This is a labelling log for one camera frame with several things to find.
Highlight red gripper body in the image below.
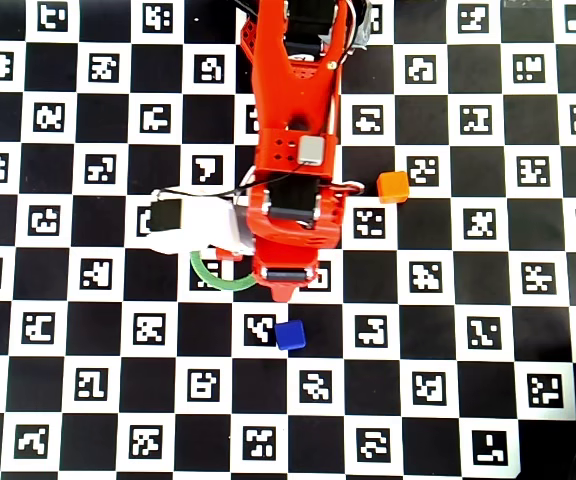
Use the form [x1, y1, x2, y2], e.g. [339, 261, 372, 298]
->
[245, 178, 365, 289]

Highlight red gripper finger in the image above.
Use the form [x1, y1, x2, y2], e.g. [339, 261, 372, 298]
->
[267, 282, 303, 304]

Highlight blue cube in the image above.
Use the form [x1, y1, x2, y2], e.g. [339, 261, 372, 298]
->
[273, 319, 307, 351]

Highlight orange cube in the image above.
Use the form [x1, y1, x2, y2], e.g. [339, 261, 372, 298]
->
[376, 170, 410, 205]

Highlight grey square module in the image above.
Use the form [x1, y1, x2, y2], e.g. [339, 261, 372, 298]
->
[297, 134, 326, 165]

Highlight black white marker checkerboard mat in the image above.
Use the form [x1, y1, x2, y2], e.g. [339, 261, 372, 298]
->
[0, 0, 576, 475]

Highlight green flat ring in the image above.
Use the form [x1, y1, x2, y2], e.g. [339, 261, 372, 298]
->
[189, 249, 258, 294]

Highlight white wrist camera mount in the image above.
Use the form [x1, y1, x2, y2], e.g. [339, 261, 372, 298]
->
[137, 188, 257, 256]

